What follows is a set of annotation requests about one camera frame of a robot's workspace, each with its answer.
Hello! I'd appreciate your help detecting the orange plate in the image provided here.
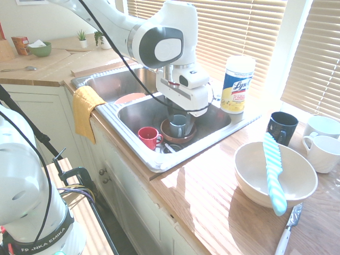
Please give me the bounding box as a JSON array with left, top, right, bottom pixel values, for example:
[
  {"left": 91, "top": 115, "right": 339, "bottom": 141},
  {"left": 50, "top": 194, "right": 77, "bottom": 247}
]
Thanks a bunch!
[{"left": 114, "top": 92, "right": 147, "bottom": 105}]

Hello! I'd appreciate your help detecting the wooden knife block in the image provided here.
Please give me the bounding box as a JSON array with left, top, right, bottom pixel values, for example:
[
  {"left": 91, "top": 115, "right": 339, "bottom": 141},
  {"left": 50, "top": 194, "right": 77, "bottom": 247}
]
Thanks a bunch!
[{"left": 0, "top": 38, "right": 15, "bottom": 63}]

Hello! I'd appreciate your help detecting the metal sink drain strainer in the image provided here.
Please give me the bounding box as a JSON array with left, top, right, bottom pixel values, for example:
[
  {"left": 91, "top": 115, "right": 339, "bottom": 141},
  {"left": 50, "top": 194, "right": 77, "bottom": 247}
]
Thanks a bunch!
[{"left": 162, "top": 143, "right": 184, "bottom": 154}]

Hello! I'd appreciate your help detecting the red mug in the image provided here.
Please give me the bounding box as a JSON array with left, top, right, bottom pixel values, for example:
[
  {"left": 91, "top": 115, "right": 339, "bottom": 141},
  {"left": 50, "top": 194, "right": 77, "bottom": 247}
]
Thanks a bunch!
[{"left": 138, "top": 126, "right": 164, "bottom": 151}]

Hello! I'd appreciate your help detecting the turquoise striped plastic knife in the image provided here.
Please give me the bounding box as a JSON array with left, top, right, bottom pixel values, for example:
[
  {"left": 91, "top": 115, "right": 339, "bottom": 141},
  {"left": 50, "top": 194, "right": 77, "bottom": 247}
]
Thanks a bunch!
[{"left": 262, "top": 132, "right": 288, "bottom": 217}]

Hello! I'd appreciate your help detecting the Lysol wipes canister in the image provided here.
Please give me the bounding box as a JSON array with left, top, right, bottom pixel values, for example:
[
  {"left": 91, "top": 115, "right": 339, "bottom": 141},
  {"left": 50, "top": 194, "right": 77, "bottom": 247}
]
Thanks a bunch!
[{"left": 220, "top": 55, "right": 257, "bottom": 115}]

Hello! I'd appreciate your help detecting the green bowl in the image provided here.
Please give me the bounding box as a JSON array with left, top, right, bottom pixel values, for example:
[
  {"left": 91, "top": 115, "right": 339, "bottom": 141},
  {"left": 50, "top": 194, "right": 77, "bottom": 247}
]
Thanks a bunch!
[{"left": 28, "top": 41, "right": 53, "bottom": 58}]

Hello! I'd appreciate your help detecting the black mug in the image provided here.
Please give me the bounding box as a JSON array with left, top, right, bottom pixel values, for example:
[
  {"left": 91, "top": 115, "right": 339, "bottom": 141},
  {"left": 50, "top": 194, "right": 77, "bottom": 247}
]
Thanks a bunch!
[{"left": 266, "top": 111, "right": 299, "bottom": 147}]

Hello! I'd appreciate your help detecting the white paper napkin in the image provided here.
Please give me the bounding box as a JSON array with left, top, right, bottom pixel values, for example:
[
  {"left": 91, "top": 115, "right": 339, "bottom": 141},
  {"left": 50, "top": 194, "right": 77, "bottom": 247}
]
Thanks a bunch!
[{"left": 28, "top": 39, "right": 47, "bottom": 49}]

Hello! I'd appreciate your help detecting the orange cardboard box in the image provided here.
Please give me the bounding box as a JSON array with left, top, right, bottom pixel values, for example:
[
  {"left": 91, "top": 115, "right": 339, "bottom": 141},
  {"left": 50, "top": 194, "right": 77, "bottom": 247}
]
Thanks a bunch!
[{"left": 11, "top": 36, "right": 31, "bottom": 56}]

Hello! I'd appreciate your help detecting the grey mug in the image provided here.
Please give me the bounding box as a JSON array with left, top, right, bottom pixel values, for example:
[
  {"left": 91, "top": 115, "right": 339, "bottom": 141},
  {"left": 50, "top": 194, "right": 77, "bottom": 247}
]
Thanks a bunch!
[{"left": 169, "top": 114, "right": 188, "bottom": 138}]

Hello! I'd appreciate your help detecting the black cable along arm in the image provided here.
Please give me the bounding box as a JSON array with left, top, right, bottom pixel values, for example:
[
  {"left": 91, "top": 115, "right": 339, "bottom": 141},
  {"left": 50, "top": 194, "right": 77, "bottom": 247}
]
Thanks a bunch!
[{"left": 78, "top": 0, "right": 214, "bottom": 112}]

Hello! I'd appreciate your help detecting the wide beige window blind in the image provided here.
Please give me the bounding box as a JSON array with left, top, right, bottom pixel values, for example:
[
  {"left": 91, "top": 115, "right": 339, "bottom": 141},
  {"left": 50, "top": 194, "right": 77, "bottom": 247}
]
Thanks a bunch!
[{"left": 126, "top": 0, "right": 288, "bottom": 99}]

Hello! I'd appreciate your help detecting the brown ceramic bowl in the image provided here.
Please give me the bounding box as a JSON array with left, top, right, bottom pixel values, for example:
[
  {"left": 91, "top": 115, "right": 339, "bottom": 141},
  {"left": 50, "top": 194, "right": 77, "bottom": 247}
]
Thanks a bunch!
[{"left": 160, "top": 117, "right": 198, "bottom": 145}]

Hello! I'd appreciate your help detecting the white mug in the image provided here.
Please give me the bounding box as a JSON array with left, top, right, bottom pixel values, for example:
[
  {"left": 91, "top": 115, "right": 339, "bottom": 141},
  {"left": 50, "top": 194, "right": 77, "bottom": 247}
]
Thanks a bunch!
[
  {"left": 302, "top": 135, "right": 340, "bottom": 174},
  {"left": 302, "top": 115, "right": 340, "bottom": 140}
]

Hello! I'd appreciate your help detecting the trailing plant white pot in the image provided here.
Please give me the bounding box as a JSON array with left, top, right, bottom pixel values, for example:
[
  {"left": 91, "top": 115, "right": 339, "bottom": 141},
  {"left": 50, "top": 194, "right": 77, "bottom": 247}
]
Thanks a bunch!
[{"left": 94, "top": 31, "right": 113, "bottom": 50}]

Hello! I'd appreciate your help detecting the stainless steel double sink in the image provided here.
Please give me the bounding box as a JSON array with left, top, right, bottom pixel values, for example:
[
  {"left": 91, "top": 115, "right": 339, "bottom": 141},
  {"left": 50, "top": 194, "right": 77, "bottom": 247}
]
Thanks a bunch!
[{"left": 70, "top": 65, "right": 262, "bottom": 173}]

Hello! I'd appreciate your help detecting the metal spoon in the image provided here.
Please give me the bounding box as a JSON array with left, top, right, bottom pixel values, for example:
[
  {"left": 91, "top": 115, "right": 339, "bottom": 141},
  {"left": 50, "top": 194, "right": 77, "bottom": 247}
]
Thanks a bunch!
[{"left": 0, "top": 65, "right": 38, "bottom": 73}]

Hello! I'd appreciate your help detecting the coloured wire bundle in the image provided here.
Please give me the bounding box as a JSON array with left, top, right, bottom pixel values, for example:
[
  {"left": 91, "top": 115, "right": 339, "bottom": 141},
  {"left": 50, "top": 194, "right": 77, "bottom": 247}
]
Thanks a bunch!
[{"left": 57, "top": 185, "right": 97, "bottom": 203}]

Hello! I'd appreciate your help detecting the small spiky plant white pot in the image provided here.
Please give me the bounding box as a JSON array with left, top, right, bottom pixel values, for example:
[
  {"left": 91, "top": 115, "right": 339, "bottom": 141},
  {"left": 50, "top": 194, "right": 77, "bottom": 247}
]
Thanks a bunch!
[{"left": 76, "top": 29, "right": 88, "bottom": 49}]

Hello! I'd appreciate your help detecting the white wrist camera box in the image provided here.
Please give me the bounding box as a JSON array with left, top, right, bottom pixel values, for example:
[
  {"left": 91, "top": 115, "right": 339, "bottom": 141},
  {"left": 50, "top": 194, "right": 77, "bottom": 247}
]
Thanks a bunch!
[{"left": 172, "top": 65, "right": 210, "bottom": 90}]

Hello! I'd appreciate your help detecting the yellow dish towel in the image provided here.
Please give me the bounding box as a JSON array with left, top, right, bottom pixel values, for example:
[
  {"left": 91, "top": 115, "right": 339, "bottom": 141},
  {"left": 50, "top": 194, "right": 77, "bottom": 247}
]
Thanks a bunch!
[{"left": 72, "top": 85, "right": 107, "bottom": 145}]

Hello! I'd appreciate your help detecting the cream kitchen cabinet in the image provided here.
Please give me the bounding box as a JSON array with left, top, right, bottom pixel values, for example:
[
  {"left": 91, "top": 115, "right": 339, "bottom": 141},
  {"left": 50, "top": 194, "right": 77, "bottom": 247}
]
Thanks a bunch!
[{"left": 0, "top": 83, "right": 204, "bottom": 255}]

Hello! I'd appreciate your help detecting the narrow beige window blind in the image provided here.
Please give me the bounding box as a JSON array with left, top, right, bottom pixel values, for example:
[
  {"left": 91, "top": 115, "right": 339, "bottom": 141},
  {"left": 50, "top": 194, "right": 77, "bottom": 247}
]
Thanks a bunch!
[{"left": 280, "top": 0, "right": 340, "bottom": 121}]

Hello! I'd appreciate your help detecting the cream ceramic bowl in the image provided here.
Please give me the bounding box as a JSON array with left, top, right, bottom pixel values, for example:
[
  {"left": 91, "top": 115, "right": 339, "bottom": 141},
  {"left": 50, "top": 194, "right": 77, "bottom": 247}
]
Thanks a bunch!
[{"left": 233, "top": 141, "right": 319, "bottom": 209}]

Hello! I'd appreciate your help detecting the black metal clamp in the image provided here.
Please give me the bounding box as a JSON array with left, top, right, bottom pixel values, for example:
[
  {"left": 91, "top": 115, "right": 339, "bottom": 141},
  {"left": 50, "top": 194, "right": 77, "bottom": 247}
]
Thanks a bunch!
[{"left": 52, "top": 148, "right": 94, "bottom": 192}]

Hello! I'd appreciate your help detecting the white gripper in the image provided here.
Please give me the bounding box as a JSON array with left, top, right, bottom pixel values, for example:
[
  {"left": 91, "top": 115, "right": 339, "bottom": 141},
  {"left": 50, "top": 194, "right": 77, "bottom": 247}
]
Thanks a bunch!
[{"left": 156, "top": 69, "right": 214, "bottom": 135}]

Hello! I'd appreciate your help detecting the white-handled steel knife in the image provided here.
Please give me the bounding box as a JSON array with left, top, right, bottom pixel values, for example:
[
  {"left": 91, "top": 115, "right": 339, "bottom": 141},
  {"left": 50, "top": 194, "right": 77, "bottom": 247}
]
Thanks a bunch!
[{"left": 275, "top": 202, "right": 304, "bottom": 255}]

